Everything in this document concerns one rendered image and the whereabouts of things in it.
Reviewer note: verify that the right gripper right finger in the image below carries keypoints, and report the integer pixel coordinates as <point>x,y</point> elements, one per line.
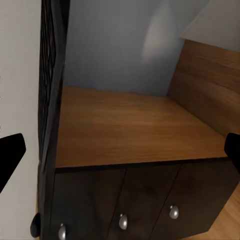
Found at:
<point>232,149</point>

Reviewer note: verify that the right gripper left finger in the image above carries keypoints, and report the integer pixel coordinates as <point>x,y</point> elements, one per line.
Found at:
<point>12,150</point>

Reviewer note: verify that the keyboard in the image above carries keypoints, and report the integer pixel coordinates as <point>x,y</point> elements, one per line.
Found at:
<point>51,60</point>

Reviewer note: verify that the desktop computer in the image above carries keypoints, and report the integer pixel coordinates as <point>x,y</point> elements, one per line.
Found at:
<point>212,22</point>

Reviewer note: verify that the desk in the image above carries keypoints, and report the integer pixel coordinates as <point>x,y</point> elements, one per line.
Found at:
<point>46,180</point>

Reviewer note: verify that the mouse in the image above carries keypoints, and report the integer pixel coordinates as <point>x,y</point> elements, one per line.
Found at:
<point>35,227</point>

